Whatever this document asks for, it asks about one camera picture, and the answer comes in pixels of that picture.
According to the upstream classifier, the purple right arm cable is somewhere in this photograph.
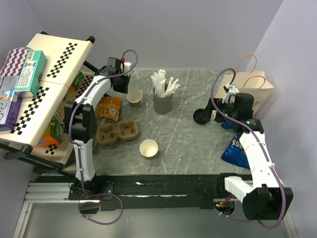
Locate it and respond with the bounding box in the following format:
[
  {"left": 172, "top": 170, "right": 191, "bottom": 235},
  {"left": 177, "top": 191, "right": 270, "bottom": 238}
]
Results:
[{"left": 210, "top": 68, "right": 287, "bottom": 230}]

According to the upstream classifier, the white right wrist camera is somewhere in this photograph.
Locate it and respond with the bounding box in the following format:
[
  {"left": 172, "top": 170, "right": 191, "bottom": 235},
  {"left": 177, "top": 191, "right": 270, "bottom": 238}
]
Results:
[{"left": 222, "top": 83, "right": 239, "bottom": 103}]

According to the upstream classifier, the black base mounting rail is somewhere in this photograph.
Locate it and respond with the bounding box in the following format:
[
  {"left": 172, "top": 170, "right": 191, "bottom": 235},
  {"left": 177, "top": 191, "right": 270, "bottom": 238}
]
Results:
[{"left": 68, "top": 173, "right": 232, "bottom": 211}]

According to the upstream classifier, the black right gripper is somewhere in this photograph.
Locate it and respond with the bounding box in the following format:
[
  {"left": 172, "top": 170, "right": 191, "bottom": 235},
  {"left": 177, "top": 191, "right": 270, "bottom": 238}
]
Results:
[{"left": 200, "top": 97, "right": 238, "bottom": 123}]

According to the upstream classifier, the green orange box lower shelf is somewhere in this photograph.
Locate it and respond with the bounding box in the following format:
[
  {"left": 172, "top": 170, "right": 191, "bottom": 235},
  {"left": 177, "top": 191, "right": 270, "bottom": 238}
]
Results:
[{"left": 37, "top": 117, "right": 63, "bottom": 147}]

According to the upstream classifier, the cream checkered shelf rack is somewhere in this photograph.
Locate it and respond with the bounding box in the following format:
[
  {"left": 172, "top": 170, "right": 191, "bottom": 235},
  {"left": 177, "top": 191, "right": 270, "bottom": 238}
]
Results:
[{"left": 0, "top": 32, "right": 95, "bottom": 172}]

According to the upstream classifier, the pink wavy patterned can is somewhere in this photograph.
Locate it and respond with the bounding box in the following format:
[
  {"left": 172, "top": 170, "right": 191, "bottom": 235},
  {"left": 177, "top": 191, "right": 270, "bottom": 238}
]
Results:
[{"left": 0, "top": 47, "right": 31, "bottom": 77}]

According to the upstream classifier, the paper coffee cup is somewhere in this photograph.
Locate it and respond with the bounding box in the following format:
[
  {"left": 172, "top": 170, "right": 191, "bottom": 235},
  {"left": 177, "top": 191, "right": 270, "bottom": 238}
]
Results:
[
  {"left": 139, "top": 139, "right": 159, "bottom": 160},
  {"left": 126, "top": 89, "right": 142, "bottom": 108}
]

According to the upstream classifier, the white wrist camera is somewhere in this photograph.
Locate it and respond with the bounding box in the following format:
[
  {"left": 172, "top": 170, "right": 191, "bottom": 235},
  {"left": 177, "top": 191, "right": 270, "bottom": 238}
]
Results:
[
  {"left": 222, "top": 83, "right": 239, "bottom": 103},
  {"left": 120, "top": 58, "right": 133, "bottom": 74}
]

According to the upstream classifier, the silver grey small box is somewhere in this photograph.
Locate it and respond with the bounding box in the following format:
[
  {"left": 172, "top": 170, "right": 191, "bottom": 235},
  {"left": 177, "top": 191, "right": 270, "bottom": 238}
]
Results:
[{"left": 0, "top": 75, "right": 19, "bottom": 102}]

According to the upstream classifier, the blue chips bag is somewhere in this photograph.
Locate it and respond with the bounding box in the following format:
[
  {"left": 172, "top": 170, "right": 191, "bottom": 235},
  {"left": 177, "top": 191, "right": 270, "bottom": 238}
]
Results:
[{"left": 220, "top": 122, "right": 250, "bottom": 169}]

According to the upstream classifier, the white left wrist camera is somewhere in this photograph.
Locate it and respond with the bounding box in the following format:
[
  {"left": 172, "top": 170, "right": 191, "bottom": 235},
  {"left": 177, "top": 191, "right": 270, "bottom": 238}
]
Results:
[{"left": 120, "top": 58, "right": 133, "bottom": 74}]

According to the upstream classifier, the cardboard cup carrier tray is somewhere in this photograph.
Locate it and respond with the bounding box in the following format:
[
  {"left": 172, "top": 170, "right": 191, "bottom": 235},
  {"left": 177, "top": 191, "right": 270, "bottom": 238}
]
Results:
[{"left": 95, "top": 119, "right": 139, "bottom": 145}]

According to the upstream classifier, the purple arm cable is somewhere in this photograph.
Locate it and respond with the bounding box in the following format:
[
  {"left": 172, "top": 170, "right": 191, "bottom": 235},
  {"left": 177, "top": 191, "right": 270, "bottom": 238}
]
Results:
[
  {"left": 210, "top": 68, "right": 287, "bottom": 230},
  {"left": 68, "top": 49, "right": 139, "bottom": 226}
]

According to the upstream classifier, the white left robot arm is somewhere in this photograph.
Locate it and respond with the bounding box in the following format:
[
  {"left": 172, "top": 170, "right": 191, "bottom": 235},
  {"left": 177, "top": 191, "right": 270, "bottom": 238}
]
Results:
[{"left": 64, "top": 58, "right": 136, "bottom": 199}]

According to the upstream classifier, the purple product box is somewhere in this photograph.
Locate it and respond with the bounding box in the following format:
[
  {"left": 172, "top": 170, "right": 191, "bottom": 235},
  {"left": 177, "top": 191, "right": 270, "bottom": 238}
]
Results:
[{"left": 0, "top": 97, "right": 22, "bottom": 131}]

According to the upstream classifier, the teal cardboard box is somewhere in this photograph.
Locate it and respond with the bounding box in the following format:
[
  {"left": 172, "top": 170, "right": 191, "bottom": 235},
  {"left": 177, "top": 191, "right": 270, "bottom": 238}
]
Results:
[{"left": 15, "top": 51, "right": 47, "bottom": 98}]

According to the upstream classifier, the brown paper takeout bag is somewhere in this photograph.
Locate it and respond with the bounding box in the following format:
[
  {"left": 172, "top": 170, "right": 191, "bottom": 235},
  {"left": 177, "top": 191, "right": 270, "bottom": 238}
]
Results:
[{"left": 211, "top": 54, "right": 274, "bottom": 115}]

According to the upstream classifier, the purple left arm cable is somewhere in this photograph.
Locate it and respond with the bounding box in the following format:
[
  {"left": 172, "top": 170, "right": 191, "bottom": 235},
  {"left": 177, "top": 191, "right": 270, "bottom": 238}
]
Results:
[{"left": 68, "top": 49, "right": 139, "bottom": 226}]

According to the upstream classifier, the orange snack bag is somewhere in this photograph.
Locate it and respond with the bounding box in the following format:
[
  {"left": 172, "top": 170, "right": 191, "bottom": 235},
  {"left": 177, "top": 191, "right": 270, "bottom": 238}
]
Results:
[{"left": 96, "top": 96, "right": 122, "bottom": 121}]

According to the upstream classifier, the green box middle shelf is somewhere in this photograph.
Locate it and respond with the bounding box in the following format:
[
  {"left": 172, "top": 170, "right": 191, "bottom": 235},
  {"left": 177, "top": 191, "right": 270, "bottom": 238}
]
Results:
[{"left": 69, "top": 71, "right": 85, "bottom": 91}]

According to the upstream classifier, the grey straw holder cup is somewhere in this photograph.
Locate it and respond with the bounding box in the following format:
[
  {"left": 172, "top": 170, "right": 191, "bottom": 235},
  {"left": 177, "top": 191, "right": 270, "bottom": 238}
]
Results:
[{"left": 153, "top": 88, "right": 173, "bottom": 115}]

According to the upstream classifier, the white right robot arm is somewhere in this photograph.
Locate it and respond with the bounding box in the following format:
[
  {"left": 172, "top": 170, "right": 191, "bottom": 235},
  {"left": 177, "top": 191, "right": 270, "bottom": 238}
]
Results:
[{"left": 193, "top": 93, "right": 293, "bottom": 222}]

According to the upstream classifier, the black coffee cup lid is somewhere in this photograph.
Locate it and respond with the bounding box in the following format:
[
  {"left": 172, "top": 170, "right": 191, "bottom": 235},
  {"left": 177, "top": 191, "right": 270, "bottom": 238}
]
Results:
[{"left": 193, "top": 109, "right": 208, "bottom": 125}]

